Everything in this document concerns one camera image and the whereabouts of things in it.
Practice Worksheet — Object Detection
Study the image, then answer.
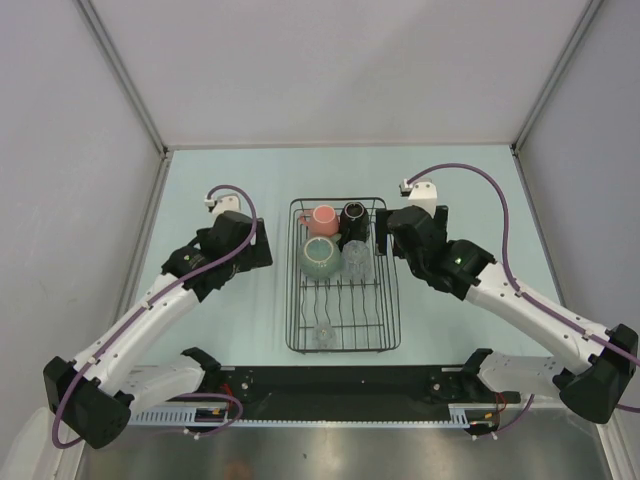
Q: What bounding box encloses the small clear faceted glass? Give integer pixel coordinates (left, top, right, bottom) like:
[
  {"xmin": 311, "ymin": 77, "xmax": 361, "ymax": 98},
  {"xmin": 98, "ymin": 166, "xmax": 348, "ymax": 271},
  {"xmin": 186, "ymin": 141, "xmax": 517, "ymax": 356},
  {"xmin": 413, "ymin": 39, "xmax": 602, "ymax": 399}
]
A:
[{"xmin": 312, "ymin": 322, "xmax": 337, "ymax": 351}]

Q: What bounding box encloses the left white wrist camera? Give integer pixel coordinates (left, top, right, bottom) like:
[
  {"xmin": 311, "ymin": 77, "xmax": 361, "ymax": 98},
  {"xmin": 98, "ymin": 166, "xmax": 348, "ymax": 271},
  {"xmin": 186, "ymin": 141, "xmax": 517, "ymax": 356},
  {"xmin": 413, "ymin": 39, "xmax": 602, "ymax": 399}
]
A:
[{"xmin": 204, "ymin": 193, "xmax": 241, "ymax": 216}]

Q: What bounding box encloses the green ceramic cup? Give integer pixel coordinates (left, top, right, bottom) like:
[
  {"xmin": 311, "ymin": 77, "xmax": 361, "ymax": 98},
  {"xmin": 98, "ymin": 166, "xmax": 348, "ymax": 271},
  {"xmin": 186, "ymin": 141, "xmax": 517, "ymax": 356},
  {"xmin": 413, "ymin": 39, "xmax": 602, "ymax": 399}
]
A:
[{"xmin": 298, "ymin": 236, "xmax": 341, "ymax": 280}]

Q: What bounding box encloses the white slotted cable duct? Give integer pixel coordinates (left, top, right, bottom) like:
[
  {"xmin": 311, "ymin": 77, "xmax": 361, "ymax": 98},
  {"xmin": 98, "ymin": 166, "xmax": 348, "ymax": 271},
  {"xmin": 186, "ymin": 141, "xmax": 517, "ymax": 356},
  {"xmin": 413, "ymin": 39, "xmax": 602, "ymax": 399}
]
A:
[{"xmin": 129, "ymin": 405, "xmax": 495, "ymax": 429}]

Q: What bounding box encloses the tall clear faceted glass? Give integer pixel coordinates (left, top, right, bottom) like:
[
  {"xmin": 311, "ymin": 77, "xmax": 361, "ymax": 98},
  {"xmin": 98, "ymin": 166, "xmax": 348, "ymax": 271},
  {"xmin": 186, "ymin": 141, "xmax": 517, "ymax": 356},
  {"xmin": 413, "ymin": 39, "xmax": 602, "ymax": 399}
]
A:
[{"xmin": 342, "ymin": 240, "xmax": 372, "ymax": 281}]

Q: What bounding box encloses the black cup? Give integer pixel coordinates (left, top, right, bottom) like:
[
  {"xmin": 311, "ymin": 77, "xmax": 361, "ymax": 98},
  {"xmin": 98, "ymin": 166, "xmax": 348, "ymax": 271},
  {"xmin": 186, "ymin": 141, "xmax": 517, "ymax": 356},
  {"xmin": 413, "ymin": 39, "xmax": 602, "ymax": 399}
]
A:
[{"xmin": 339, "ymin": 202, "xmax": 369, "ymax": 244}]

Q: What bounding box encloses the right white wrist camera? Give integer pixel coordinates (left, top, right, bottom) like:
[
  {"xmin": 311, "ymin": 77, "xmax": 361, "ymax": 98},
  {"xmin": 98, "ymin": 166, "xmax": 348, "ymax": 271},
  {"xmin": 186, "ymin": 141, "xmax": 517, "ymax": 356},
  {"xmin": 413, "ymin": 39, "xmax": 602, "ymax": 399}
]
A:
[{"xmin": 399, "ymin": 178, "xmax": 438, "ymax": 210}]

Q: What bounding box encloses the pink mug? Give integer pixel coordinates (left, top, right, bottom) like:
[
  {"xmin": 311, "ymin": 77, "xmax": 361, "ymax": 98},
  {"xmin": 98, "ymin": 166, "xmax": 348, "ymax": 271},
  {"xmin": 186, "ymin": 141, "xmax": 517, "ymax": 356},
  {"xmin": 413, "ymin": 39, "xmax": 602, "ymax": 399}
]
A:
[{"xmin": 298, "ymin": 205, "xmax": 339, "ymax": 237}]

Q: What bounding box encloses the black wire dish rack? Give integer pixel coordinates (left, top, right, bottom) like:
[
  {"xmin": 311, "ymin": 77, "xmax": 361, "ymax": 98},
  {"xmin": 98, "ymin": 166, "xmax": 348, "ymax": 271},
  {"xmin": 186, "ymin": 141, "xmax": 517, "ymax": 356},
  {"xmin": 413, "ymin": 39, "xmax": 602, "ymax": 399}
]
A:
[{"xmin": 285, "ymin": 197, "xmax": 401, "ymax": 354}]

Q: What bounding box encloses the purple cable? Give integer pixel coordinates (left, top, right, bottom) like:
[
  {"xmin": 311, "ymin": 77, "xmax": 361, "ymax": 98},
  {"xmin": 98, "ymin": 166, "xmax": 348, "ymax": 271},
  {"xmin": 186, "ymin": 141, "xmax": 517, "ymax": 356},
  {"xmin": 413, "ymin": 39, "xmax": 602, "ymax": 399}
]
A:
[
  {"xmin": 405, "ymin": 163, "xmax": 640, "ymax": 412},
  {"xmin": 52, "ymin": 185, "xmax": 259, "ymax": 449}
]

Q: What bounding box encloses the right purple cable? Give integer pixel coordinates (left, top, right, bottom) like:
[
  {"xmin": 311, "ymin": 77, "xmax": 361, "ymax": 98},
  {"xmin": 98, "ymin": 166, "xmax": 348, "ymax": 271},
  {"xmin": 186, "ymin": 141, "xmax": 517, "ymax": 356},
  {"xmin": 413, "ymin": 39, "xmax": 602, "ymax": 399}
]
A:
[{"xmin": 405, "ymin": 163, "xmax": 640, "ymax": 412}]

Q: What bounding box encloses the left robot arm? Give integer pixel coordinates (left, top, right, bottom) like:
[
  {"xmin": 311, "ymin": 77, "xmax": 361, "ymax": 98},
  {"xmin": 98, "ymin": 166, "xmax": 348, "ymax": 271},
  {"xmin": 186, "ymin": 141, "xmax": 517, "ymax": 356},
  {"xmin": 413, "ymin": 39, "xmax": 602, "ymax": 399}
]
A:
[{"xmin": 43, "ymin": 209, "xmax": 273, "ymax": 450}]

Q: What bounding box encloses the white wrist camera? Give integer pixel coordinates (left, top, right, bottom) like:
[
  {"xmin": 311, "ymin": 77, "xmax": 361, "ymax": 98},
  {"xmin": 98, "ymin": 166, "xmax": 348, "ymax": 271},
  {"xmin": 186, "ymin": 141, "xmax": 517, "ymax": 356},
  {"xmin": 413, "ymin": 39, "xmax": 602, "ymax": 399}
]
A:
[
  {"xmin": 399, "ymin": 178, "xmax": 438, "ymax": 210},
  {"xmin": 204, "ymin": 193, "xmax": 241, "ymax": 216}
]

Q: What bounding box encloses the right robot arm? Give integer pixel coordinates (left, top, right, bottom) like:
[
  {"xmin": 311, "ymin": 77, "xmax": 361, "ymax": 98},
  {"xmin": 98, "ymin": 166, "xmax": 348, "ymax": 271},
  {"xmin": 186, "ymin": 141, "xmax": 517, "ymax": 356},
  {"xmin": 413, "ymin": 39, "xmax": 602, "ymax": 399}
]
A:
[{"xmin": 376, "ymin": 205, "xmax": 639, "ymax": 424}]

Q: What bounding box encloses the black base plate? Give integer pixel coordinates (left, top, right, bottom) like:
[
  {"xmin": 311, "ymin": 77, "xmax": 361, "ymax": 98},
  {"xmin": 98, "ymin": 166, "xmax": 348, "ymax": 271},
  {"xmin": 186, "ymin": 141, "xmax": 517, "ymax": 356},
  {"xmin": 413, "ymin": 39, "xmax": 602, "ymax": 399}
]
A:
[{"xmin": 199, "ymin": 366, "xmax": 497, "ymax": 422}]

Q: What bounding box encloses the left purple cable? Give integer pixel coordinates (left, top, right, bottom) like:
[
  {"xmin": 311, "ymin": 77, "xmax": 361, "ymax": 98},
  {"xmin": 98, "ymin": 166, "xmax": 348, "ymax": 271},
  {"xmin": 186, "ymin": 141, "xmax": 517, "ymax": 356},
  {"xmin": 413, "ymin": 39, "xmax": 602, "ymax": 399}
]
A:
[{"xmin": 52, "ymin": 185, "xmax": 259, "ymax": 449}]

